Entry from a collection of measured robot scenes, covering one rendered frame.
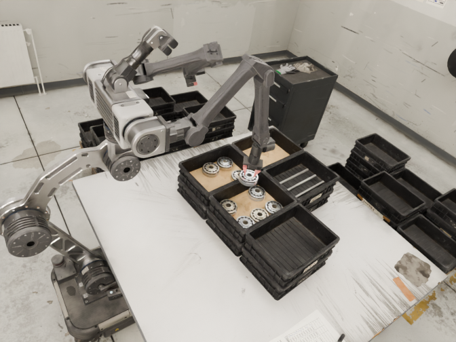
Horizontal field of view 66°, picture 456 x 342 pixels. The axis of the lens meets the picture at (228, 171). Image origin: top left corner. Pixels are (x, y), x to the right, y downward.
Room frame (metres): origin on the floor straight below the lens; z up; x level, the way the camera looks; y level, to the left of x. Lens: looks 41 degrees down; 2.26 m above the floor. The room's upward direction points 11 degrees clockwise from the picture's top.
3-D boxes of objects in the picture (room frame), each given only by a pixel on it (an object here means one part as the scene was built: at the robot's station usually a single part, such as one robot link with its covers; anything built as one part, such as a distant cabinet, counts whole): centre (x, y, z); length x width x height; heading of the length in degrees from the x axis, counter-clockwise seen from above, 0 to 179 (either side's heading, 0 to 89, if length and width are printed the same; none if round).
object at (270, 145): (1.46, -0.15, 1.24); 0.11 x 0.09 x 0.12; 131
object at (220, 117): (2.68, 0.26, 0.37); 0.40 x 0.30 x 0.45; 131
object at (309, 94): (3.27, -0.49, 0.45); 0.60 x 0.45 x 0.90; 131
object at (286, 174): (1.66, -0.44, 0.87); 0.40 x 0.30 x 0.11; 136
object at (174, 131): (1.10, 0.25, 1.45); 0.09 x 0.08 x 0.12; 41
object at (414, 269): (1.30, -1.14, 0.71); 0.22 x 0.19 x 0.01; 131
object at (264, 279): (1.16, -0.38, 0.76); 0.40 x 0.30 x 0.12; 136
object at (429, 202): (2.34, -1.56, 0.31); 0.40 x 0.30 x 0.34; 41
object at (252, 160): (1.43, -0.12, 1.15); 0.10 x 0.07 x 0.07; 91
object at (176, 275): (1.37, -0.21, 0.35); 1.60 x 1.60 x 0.70; 41
